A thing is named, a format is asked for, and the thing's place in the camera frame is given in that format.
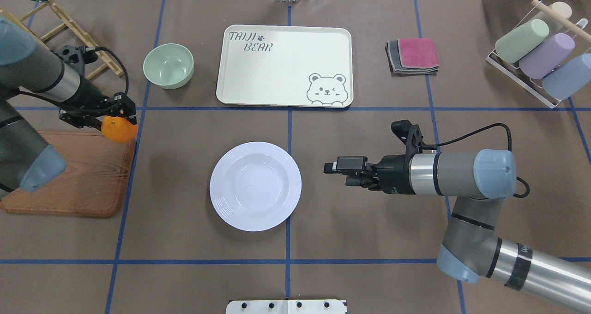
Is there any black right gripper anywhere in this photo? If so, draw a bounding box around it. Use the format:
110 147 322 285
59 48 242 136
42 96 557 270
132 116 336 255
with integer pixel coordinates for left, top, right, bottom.
323 155 416 195

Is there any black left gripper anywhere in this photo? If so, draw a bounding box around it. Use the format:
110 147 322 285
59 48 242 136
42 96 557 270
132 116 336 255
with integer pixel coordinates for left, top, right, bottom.
59 81 137 132

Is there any orange fruit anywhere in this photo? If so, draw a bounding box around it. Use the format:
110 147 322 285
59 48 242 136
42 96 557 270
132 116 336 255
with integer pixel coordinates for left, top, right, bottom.
101 116 139 143

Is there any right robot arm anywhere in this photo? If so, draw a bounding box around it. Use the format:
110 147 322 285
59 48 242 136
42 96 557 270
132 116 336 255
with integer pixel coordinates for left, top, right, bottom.
323 149 591 314

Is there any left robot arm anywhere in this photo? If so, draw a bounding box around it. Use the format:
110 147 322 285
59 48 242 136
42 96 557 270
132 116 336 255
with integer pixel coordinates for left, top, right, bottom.
0 18 137 198

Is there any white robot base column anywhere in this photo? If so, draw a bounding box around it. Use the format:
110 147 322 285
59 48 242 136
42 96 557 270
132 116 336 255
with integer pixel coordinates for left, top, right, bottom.
225 299 348 314

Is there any cream bear tray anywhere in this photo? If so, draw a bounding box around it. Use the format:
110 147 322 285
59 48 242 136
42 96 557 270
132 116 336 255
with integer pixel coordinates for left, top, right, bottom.
216 25 353 108

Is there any wooden cutting board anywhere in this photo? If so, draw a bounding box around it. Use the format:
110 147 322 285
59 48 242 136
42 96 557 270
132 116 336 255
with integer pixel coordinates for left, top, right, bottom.
1 131 136 218

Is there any green ceramic bowl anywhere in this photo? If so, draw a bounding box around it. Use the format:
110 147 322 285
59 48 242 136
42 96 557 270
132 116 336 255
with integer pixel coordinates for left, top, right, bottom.
142 44 194 90

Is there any white round plate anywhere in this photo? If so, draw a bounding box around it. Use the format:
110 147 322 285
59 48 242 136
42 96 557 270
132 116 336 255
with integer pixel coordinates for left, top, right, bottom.
209 142 302 232

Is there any wooden cup rack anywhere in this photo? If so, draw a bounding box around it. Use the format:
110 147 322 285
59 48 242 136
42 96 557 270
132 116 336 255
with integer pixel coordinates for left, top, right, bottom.
0 0 124 81

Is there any grey cloth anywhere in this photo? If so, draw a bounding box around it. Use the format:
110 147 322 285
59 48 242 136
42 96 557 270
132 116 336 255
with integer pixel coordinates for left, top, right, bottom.
386 39 440 75

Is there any pink cloth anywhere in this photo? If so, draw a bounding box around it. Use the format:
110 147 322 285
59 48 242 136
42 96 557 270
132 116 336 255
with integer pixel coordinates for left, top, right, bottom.
398 38 440 69

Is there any green tumbler cup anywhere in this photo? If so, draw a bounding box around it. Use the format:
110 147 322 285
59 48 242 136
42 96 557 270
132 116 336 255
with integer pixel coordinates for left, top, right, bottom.
495 19 549 64

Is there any purple tumbler cup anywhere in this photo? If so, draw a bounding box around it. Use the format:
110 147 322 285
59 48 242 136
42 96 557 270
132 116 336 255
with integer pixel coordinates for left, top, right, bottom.
519 33 576 79

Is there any blue tumbler cup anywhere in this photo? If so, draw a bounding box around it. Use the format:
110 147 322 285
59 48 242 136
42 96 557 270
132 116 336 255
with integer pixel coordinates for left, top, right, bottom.
542 53 591 100

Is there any beige tumbler cup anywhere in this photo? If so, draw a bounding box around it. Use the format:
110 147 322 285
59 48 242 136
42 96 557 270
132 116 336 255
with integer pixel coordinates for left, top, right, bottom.
549 2 573 25

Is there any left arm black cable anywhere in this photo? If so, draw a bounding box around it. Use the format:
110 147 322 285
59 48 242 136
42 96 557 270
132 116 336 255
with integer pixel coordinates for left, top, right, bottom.
14 46 130 114

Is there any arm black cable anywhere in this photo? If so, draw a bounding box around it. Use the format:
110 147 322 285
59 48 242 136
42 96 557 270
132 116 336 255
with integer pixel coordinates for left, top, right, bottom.
422 123 531 199
14 46 130 114

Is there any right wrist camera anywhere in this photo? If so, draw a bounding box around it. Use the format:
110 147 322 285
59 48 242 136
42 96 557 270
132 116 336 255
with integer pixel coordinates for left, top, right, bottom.
391 120 423 156

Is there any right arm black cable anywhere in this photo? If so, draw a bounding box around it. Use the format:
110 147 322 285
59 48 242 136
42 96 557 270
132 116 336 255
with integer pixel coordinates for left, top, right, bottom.
422 123 531 199

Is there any white wire cup rack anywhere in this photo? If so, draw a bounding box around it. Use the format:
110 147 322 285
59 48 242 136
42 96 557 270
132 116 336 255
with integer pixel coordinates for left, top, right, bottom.
486 0 591 109

